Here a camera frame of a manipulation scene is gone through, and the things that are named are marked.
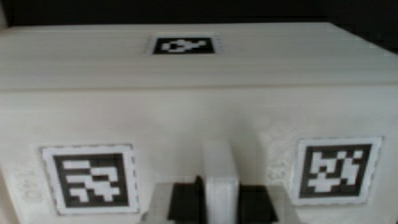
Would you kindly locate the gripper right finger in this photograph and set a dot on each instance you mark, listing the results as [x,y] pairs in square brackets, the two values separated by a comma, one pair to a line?
[256,211]

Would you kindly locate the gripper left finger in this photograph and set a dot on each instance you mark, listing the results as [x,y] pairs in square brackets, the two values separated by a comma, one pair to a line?
[187,209]

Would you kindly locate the white cabinet door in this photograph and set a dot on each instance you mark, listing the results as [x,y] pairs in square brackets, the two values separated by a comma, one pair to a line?
[165,120]
[189,56]

